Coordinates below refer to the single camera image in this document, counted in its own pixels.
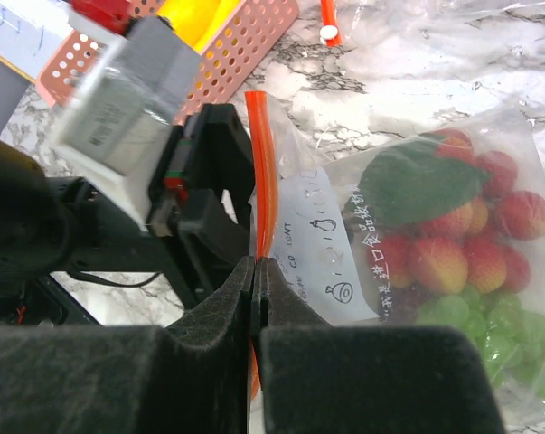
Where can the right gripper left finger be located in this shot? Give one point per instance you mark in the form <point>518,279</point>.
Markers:
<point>189,377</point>

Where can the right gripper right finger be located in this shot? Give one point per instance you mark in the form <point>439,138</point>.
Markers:
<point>318,378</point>

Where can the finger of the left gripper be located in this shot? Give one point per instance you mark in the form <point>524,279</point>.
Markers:
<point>200,195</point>

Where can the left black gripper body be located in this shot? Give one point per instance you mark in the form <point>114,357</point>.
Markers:
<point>63,224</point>

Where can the pink plastic basket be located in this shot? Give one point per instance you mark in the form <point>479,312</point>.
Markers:
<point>243,41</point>

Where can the yellow fake banana bunch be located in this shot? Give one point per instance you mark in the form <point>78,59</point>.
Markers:
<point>196,22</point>

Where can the green fake grape bunch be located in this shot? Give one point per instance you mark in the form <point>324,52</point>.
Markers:
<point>509,338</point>

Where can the zip bag with berries grapes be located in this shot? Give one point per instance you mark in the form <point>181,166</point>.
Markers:
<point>304,217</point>

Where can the red fake berry bunch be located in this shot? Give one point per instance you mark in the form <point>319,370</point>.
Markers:
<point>451,208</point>

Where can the zip bag with yellow fruit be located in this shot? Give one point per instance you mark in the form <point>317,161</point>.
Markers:
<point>406,65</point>

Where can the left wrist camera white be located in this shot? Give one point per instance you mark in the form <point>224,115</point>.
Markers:
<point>117,122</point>

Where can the small whiteboard wooden frame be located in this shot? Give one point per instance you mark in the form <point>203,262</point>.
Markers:
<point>31,31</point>

